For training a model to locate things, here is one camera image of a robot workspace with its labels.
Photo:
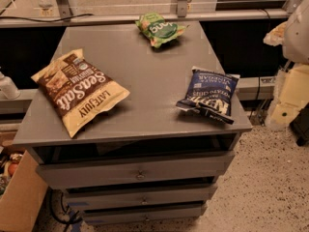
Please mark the bottom grey drawer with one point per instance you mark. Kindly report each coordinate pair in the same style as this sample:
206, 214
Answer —
184, 210

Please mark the grey drawer cabinet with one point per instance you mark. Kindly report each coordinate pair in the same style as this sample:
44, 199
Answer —
147, 123

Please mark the blue potato chip bag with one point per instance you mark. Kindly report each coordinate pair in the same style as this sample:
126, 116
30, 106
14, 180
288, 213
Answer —
210, 94

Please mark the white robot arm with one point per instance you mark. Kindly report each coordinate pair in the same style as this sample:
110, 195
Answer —
296, 35

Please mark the top grey drawer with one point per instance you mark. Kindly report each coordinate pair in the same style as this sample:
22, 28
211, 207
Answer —
139, 170

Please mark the brown sea salt chip bag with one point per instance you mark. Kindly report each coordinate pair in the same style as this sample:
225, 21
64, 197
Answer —
78, 90

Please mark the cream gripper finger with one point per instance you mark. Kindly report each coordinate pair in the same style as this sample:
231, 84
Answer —
291, 94

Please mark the cardboard box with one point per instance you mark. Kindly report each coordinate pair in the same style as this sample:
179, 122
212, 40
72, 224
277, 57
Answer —
21, 201

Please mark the green snack bag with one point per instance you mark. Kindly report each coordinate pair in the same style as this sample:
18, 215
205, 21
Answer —
159, 31

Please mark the grey drawer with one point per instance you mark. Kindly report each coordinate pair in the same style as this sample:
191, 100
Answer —
139, 170
184, 210
134, 197

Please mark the middle grey drawer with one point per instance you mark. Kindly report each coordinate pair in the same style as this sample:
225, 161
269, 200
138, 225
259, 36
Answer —
134, 197

